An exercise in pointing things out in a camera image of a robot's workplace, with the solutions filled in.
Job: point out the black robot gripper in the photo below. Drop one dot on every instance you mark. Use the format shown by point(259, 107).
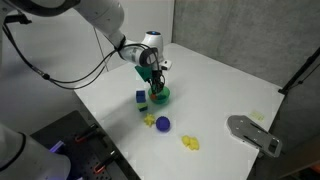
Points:
point(157, 78)

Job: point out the green cube block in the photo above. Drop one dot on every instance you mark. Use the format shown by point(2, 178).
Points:
point(144, 72)

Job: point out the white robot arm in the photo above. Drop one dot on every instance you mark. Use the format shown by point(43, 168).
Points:
point(106, 16)

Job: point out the green plastic bowl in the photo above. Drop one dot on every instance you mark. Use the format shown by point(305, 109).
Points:
point(162, 97)

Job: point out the orange toy in bowl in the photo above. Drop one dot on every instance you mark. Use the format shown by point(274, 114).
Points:
point(153, 97)

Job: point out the blue cube block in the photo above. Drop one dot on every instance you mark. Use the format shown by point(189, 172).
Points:
point(140, 96)

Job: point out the dark green lime block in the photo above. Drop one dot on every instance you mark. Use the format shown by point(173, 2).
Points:
point(142, 106)

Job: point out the yellow spiky toy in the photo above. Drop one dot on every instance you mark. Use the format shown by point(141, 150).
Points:
point(149, 119)

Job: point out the blue ball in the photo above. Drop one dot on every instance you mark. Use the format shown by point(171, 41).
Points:
point(163, 124)

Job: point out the yellow lumpy toy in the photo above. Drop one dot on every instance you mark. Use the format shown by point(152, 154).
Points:
point(191, 142)

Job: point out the grey metal mounting plate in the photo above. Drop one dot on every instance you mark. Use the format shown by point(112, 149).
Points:
point(247, 130)

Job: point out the upper black orange clamp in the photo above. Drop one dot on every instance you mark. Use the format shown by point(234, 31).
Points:
point(90, 131)

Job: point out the black orange clamp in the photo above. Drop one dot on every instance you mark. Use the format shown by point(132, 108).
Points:
point(90, 131)
point(107, 160)

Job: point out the black perforated breadboard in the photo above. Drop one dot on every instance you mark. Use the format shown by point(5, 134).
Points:
point(59, 137)

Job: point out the lower black orange clamp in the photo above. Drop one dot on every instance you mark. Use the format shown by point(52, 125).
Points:
point(107, 160)

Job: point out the pale yellow small tag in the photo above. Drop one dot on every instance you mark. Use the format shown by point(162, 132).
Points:
point(257, 115)

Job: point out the black tripod stand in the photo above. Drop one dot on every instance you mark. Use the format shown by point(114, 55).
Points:
point(290, 84)

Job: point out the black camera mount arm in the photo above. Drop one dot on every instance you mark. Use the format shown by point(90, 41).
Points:
point(20, 18)

